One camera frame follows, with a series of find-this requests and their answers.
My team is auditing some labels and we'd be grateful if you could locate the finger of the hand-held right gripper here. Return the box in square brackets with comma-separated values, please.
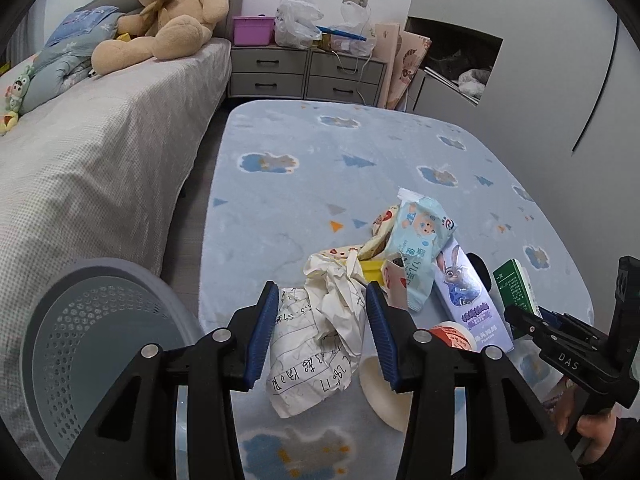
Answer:
[504, 305, 626, 393]
[539, 306, 608, 361]

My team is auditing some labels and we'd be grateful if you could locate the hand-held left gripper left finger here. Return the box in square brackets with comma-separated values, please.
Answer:
[56, 281, 280, 480]

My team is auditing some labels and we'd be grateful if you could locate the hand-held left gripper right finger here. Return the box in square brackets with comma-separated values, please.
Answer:
[365, 281, 583, 480]

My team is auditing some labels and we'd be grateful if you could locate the lined white paper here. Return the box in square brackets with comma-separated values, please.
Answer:
[265, 287, 362, 418]

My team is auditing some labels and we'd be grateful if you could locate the cream paper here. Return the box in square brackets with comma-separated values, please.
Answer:
[305, 252, 368, 356]

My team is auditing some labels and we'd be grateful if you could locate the white paper cup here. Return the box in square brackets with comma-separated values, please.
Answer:
[360, 355, 415, 433]

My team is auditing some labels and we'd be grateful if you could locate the green white medicine box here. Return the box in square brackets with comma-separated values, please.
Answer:
[492, 258, 543, 318]

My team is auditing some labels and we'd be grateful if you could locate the purple cartoon toothpaste box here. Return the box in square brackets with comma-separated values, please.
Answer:
[432, 237, 515, 353]

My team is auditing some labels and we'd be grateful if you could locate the grey perforated waste basket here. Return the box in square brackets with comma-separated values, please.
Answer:
[22, 258, 203, 466]

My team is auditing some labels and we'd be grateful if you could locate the person's right forearm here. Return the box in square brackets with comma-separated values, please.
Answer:
[580, 407, 640, 471]

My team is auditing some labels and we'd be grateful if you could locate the person's right hand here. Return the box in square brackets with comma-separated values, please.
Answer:
[552, 382, 618, 453]

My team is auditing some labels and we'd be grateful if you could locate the red white small packet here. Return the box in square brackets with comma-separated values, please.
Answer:
[381, 260, 408, 311]

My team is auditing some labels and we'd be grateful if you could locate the small round white tub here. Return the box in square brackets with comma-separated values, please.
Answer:
[427, 322, 476, 356]

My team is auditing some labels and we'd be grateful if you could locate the light blue wet wipes packet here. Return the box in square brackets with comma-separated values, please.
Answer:
[385, 187, 458, 311]

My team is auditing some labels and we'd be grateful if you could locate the cream cartoon snack wrapper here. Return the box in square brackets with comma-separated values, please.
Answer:
[322, 204, 401, 266]

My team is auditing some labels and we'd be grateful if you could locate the bed with grey checked sheet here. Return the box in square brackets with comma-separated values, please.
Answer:
[0, 0, 248, 401]

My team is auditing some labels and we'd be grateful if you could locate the grey two-drawer nightstand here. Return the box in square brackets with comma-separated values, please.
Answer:
[305, 47, 388, 106]
[229, 42, 311, 100]

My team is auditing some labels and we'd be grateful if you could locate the white bundle in wardrobe niche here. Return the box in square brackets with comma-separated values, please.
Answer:
[457, 67, 488, 98]

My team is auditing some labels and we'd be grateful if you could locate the beige folded board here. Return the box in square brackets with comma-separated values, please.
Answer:
[374, 22, 402, 108]

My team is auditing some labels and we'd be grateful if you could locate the cartoon printed folded mat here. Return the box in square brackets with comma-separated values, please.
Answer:
[387, 30, 433, 111]

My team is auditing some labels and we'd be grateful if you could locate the blue stick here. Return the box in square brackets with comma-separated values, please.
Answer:
[316, 26, 368, 42]

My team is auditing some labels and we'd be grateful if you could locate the purple plastic storage box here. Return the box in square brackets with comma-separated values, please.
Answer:
[232, 15, 277, 46]

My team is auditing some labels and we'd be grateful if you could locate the grey wardrobe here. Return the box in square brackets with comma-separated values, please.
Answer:
[405, 0, 640, 241]

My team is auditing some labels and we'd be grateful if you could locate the clear plastic bag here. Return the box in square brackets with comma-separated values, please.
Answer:
[320, 0, 377, 58]

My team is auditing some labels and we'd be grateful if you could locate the large beige teddy bear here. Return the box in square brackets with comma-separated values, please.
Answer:
[91, 0, 230, 76]

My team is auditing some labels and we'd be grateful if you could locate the folded light blue quilt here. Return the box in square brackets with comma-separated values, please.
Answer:
[15, 35, 118, 113]

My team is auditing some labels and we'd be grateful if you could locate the small green hooded doll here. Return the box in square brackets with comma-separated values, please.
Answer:
[5, 65, 36, 116]

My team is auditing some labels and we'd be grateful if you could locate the blue printed pillow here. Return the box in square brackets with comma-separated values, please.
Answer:
[45, 6, 126, 51]

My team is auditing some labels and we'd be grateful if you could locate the white cable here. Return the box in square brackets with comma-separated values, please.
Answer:
[335, 0, 375, 107]

